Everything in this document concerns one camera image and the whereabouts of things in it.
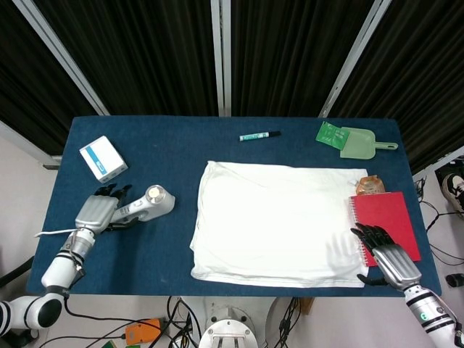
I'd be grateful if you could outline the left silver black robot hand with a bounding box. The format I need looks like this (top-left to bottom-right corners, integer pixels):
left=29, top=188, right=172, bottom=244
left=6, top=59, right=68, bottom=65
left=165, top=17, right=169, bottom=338
left=74, top=183, right=141, bottom=233

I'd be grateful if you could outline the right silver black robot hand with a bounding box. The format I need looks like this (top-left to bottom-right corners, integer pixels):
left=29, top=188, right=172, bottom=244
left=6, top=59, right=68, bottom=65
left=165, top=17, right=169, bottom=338
left=349, top=223, right=423, bottom=291

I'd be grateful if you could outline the silver robot base column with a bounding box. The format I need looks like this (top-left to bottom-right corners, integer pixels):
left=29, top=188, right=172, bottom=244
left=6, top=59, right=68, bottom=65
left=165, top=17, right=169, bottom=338
left=198, top=297, right=270, bottom=348

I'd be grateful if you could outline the white cloth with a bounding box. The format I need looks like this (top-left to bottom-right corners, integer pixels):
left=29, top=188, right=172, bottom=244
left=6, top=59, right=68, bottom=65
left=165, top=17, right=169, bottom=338
left=189, top=160, right=371, bottom=289

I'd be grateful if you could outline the red spiral notebook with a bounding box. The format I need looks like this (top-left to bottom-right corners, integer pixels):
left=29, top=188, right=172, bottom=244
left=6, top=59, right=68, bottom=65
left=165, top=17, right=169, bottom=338
left=349, top=191, right=423, bottom=268

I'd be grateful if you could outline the white and blue box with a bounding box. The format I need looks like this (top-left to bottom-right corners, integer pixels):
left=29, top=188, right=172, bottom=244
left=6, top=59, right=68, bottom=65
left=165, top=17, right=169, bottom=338
left=79, top=135, right=129, bottom=184

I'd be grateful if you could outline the orange snack packet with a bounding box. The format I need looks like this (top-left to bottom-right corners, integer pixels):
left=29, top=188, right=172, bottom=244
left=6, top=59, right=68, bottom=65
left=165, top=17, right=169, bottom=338
left=352, top=174, right=386, bottom=197

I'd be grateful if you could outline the white and black shoe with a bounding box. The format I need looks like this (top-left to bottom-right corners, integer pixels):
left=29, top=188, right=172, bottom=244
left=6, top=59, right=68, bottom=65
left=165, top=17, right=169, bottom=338
left=442, top=172, right=464, bottom=220

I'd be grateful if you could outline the dark blue table mat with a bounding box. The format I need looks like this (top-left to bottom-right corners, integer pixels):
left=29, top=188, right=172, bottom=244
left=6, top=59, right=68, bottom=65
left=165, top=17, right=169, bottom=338
left=25, top=115, right=443, bottom=299

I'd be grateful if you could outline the pale green plastic dustpan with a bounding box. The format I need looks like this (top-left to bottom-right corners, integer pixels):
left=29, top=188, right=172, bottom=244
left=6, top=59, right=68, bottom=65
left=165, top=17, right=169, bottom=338
left=339, top=126, right=399, bottom=160

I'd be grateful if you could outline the orange device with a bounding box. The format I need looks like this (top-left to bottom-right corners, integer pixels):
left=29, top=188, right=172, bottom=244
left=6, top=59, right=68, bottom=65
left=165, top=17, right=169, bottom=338
left=125, top=318, right=162, bottom=346

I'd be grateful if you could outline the green foil packet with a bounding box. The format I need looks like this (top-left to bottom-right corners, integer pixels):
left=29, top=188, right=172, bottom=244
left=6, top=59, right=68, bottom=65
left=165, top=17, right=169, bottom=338
left=314, top=121, right=350, bottom=151

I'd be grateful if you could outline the black curtain panel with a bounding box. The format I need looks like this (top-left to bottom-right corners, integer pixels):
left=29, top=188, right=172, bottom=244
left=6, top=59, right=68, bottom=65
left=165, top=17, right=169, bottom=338
left=229, top=0, right=382, bottom=117
left=0, top=0, right=98, bottom=157
left=328, top=0, right=464, bottom=175
left=33, top=0, right=220, bottom=117

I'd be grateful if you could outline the green marker pen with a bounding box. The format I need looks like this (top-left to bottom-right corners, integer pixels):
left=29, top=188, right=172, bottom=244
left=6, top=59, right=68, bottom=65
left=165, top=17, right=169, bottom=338
left=239, top=130, right=281, bottom=143

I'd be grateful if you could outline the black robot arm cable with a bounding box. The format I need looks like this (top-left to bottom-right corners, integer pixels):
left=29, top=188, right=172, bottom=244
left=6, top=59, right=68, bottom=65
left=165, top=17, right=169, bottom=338
left=64, top=296, right=162, bottom=326

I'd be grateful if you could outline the black floor cable bundle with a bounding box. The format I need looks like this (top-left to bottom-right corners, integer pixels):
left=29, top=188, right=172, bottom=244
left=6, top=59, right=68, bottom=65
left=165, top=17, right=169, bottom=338
left=165, top=296, right=199, bottom=348
left=275, top=297, right=302, bottom=348

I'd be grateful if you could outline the grey metal frame post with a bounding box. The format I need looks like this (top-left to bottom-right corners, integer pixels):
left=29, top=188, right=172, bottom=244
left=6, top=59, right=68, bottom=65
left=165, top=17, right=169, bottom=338
left=318, top=0, right=393, bottom=118
left=210, top=0, right=233, bottom=117
left=12, top=0, right=110, bottom=117

